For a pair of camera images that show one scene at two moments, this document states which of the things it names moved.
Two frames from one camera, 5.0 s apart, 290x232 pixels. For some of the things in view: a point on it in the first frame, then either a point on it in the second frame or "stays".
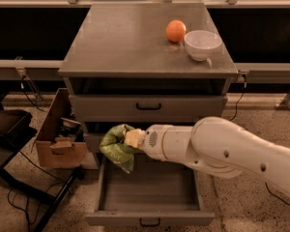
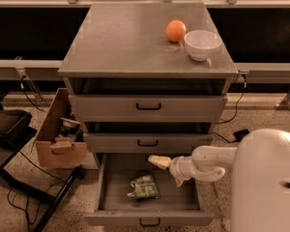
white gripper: (153, 141) -> (176, 167)
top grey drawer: (148, 107) stays
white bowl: (201, 44) stays
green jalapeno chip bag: (113, 147) -> (143, 188)
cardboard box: (59, 152) stays
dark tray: (12, 127) stays
